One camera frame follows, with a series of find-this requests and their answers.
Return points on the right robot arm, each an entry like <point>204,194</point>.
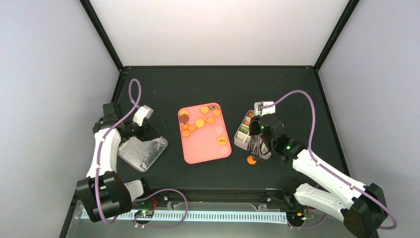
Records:
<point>360,207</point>

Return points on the green round cookie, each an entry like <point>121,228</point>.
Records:
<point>244,129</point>

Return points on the brown flower jam cookie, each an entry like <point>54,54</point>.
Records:
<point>213,107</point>

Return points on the left base circuit board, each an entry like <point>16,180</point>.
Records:
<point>144,214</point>

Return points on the dark chocolate round cookie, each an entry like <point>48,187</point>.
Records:
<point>183,118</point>

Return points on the white divided cookie tin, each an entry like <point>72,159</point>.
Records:
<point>241,139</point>

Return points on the red marked dotted cracker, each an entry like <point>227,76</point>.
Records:
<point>222,140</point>

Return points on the pink round cookie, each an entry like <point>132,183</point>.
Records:
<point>224,150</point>
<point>219,129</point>

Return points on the base circuit board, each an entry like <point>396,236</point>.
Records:
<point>144,214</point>
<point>299,216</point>

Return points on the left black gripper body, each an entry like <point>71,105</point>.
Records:
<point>142,135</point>

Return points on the large round sandwich cookie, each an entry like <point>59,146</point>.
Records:
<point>200,122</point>

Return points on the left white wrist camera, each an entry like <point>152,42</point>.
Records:
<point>143,113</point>

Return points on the orange flower cookie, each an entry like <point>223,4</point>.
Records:
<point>216,112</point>

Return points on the pink cookie tray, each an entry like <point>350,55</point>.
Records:
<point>200,144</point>

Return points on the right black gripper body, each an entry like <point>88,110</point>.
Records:
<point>252,130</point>

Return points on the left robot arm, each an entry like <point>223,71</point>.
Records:
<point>103,193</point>

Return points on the right base circuit board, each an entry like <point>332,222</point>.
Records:
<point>299,216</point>

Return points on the round orange cracker cookie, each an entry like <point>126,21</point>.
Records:
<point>204,109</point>

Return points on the clear plastic tin lid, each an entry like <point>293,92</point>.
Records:
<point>142,154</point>

